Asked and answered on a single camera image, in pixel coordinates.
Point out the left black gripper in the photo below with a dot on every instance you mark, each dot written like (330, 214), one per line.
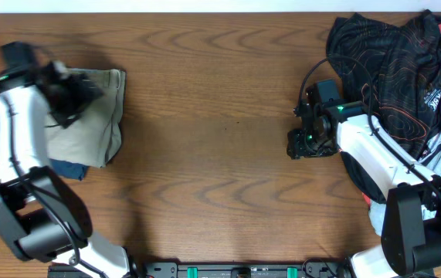
(89, 91)

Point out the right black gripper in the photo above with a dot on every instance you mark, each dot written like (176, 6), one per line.
(296, 146)

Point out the khaki cargo shorts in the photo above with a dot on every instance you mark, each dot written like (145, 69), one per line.
(91, 140)

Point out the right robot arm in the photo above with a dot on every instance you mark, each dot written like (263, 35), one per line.
(411, 233)

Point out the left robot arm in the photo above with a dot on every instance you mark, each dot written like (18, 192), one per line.
(41, 217)

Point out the folded navy blue shorts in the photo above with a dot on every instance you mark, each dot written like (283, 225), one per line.
(69, 170)

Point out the black patterned shirt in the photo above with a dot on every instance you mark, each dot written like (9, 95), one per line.
(396, 69)

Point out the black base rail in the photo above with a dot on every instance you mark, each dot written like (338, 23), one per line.
(312, 268)

